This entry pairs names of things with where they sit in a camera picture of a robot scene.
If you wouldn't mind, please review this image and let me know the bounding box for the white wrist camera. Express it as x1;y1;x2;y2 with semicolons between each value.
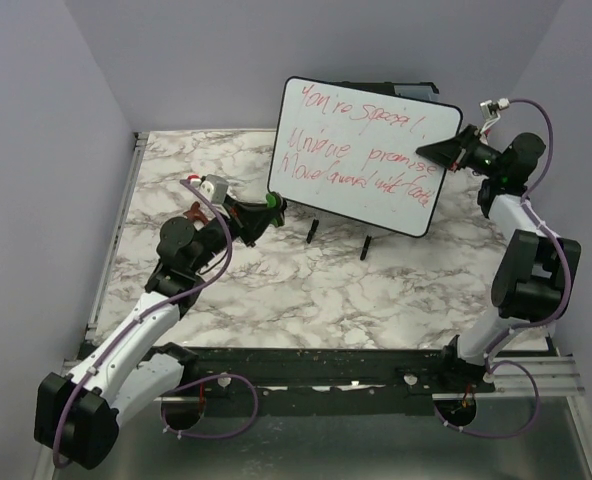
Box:
480;98;510;133
187;174;229;205

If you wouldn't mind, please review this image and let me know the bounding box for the brown metal nozzle tip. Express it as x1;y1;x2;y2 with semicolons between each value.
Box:
184;202;209;225

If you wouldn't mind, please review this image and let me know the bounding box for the black whiteboard stand foot left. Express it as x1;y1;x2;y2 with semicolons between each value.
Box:
306;219;320;243

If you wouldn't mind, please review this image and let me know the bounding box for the aluminium extrusion rail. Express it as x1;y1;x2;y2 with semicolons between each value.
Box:
493;357;585;398

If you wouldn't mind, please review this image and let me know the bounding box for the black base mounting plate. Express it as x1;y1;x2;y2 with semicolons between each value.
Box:
146;343;494;418

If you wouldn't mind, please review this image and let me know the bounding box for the white whiteboard with red writing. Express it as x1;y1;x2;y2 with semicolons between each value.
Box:
267;77;463;238

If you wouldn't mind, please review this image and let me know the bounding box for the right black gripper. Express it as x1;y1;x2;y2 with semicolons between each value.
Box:
416;125;504;180

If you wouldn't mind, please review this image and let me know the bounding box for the green round eraser pad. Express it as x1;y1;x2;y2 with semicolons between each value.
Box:
266;192;286;228

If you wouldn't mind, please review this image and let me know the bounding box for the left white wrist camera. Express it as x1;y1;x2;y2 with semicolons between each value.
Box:
187;174;229;205

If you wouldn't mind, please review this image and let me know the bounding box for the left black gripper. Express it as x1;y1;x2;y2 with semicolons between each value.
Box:
189;194;279;273

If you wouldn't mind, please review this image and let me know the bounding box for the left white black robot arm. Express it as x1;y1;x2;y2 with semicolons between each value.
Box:
34;192;286;469

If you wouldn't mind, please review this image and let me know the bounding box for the black whiteboard stand foot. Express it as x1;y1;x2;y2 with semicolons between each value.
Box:
359;235;372;261
306;219;320;243

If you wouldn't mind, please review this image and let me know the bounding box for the black plastic toolbox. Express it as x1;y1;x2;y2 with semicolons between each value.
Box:
337;81;440;101

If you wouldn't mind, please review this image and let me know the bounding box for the black whiteboard stand foot right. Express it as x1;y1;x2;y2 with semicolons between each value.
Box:
359;235;372;261

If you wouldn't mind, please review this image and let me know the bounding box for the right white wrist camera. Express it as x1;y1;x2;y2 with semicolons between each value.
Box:
480;98;510;133

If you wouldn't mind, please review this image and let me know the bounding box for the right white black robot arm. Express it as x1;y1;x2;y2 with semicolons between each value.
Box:
416;126;581;392

